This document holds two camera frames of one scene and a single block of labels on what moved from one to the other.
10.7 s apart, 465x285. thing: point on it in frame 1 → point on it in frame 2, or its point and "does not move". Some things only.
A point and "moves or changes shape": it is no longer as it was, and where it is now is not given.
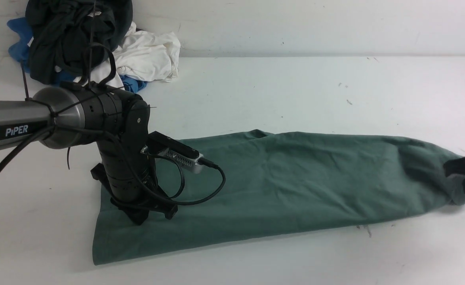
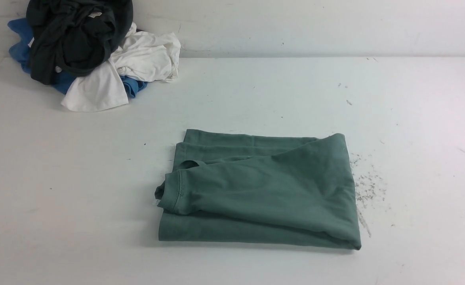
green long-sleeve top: [278, 185] moves or changes shape
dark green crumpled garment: [63, 36] does not move
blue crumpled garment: [19, 51] does not move
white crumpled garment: [145, 56] does not move
